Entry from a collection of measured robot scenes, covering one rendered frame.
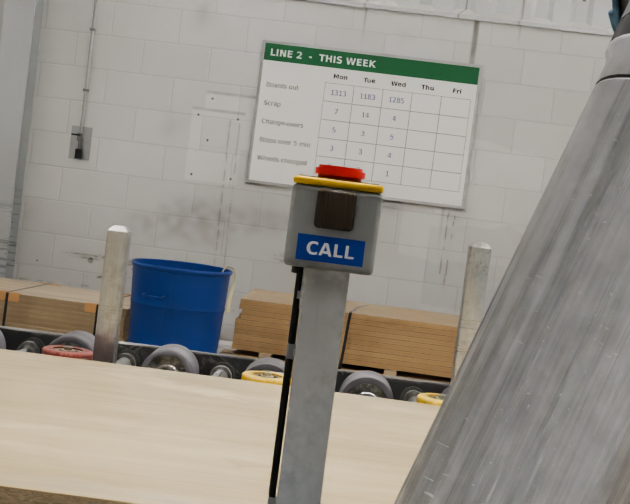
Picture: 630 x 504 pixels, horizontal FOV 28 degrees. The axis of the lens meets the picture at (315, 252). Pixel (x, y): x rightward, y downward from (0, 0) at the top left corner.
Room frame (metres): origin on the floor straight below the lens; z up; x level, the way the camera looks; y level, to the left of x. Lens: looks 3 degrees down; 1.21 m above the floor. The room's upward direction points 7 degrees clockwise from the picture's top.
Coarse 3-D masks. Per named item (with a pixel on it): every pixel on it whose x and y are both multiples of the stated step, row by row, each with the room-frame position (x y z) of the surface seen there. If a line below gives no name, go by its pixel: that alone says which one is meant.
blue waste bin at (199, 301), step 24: (144, 264) 6.55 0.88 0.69; (168, 264) 7.00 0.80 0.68; (192, 264) 7.02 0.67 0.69; (144, 288) 6.56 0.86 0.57; (168, 288) 6.50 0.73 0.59; (192, 288) 6.52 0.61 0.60; (216, 288) 6.61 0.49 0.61; (144, 312) 6.56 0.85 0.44; (168, 312) 6.51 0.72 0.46; (192, 312) 6.53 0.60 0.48; (216, 312) 6.63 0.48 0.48; (144, 336) 6.56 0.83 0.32; (168, 336) 6.52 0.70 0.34; (192, 336) 6.55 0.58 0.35; (216, 336) 6.69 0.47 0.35
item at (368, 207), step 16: (304, 176) 0.96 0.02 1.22; (304, 192) 0.96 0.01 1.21; (352, 192) 0.96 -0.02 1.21; (368, 192) 0.97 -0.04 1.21; (304, 208) 0.96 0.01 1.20; (368, 208) 0.96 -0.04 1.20; (288, 224) 0.97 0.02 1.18; (304, 224) 0.96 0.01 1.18; (368, 224) 0.96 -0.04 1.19; (288, 240) 0.96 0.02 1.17; (368, 240) 0.96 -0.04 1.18; (288, 256) 0.96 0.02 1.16; (368, 256) 0.96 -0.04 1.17; (352, 272) 0.96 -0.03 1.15; (368, 272) 0.96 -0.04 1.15
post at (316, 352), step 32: (320, 288) 0.98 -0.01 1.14; (320, 320) 0.98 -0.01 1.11; (288, 352) 1.00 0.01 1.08; (320, 352) 0.98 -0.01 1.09; (288, 384) 1.00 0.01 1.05; (320, 384) 0.98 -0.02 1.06; (288, 416) 0.98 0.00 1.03; (320, 416) 0.98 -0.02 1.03; (288, 448) 0.98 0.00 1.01; (320, 448) 0.98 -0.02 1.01; (288, 480) 0.98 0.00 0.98; (320, 480) 0.98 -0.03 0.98
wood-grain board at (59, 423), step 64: (0, 384) 1.65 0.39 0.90; (64, 384) 1.71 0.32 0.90; (128, 384) 1.77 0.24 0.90; (192, 384) 1.84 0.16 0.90; (256, 384) 1.91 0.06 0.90; (0, 448) 1.30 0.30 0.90; (64, 448) 1.33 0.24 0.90; (128, 448) 1.37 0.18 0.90; (192, 448) 1.41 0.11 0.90; (256, 448) 1.45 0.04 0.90; (384, 448) 1.55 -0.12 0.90
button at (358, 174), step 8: (320, 168) 0.99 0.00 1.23; (328, 168) 0.98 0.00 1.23; (336, 168) 0.98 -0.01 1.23; (344, 168) 0.98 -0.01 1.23; (352, 168) 0.98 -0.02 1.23; (320, 176) 0.99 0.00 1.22; (328, 176) 0.98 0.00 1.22; (336, 176) 0.98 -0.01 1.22; (344, 176) 0.98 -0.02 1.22; (352, 176) 0.98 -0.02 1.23; (360, 176) 0.99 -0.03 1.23
